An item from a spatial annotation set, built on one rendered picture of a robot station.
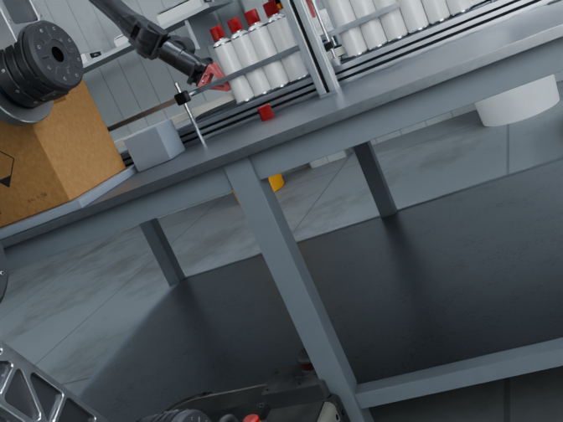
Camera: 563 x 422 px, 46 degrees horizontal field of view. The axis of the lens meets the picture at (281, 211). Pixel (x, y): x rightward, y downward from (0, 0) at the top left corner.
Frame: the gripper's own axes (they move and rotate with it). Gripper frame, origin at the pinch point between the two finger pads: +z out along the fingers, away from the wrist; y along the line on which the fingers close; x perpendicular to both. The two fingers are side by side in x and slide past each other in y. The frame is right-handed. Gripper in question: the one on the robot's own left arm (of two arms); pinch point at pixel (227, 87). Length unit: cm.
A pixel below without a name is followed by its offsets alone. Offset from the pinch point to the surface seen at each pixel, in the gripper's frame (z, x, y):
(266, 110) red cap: 14.0, -4.7, -15.0
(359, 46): 24.9, -27.0, -2.5
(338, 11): 16.1, -31.5, -2.8
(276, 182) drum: 10, 135, 294
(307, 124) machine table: 26, -16, -47
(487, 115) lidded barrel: 104, 9, 258
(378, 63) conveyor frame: 30.9, -26.3, -5.5
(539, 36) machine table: 52, -50, -47
